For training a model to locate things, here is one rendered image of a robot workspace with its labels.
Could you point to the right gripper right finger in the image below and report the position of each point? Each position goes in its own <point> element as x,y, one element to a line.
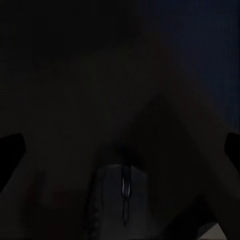
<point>232,149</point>

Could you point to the desk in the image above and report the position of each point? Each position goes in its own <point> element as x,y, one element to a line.
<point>153,84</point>

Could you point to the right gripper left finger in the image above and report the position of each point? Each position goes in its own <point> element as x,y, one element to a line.
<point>12,149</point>

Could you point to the mouse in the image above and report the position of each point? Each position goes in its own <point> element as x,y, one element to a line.
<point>120,207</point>

